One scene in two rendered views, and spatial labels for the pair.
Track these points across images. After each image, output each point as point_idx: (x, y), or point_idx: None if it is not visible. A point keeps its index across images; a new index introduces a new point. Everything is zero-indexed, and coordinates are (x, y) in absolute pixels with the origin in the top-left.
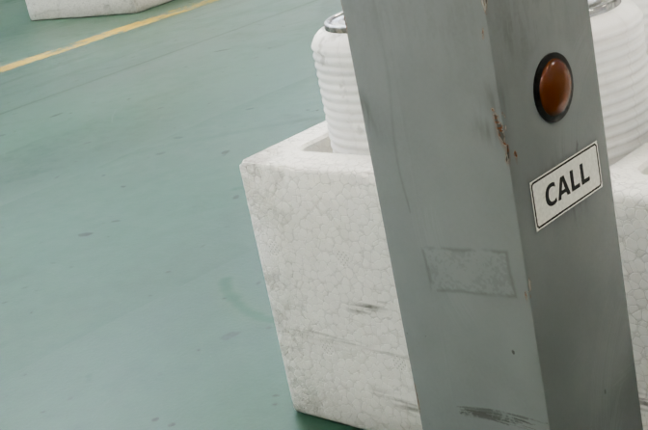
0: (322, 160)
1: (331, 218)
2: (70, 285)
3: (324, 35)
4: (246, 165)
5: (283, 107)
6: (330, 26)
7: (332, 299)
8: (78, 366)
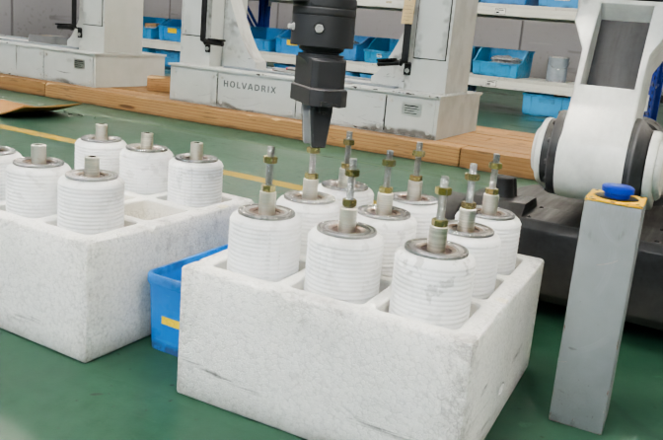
0: (478, 323)
1: (487, 348)
2: None
3: (461, 260)
4: (475, 343)
5: None
6: (461, 256)
7: (478, 396)
8: None
